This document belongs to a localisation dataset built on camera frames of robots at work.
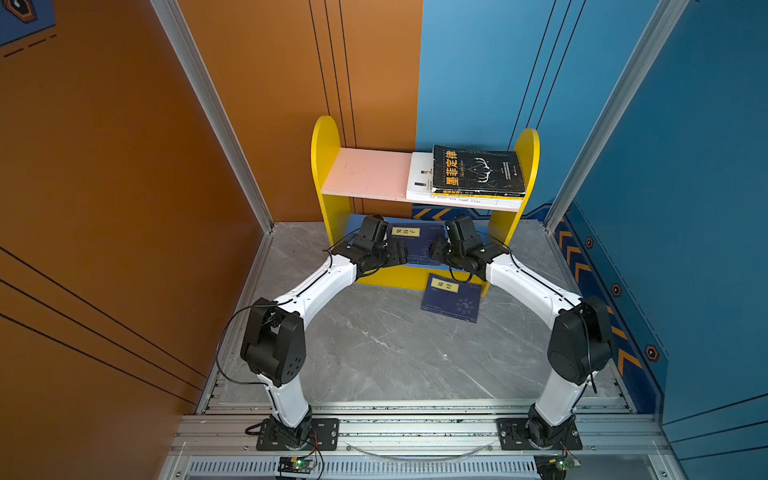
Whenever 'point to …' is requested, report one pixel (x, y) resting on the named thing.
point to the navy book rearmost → (449, 297)
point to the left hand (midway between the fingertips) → (400, 251)
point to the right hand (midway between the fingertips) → (430, 249)
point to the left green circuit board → (298, 464)
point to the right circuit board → (554, 467)
